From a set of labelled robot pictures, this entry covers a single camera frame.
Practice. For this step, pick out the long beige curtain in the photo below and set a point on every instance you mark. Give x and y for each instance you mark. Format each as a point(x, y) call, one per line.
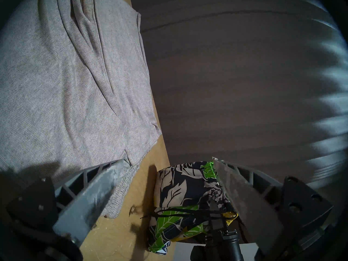
point(331, 143)

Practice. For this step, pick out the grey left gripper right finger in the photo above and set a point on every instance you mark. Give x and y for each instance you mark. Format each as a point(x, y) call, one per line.
point(250, 203)

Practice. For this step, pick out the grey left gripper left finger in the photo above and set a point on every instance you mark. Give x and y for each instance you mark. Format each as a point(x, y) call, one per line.
point(89, 195)

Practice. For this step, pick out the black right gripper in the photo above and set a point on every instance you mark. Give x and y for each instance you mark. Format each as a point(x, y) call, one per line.
point(228, 244)

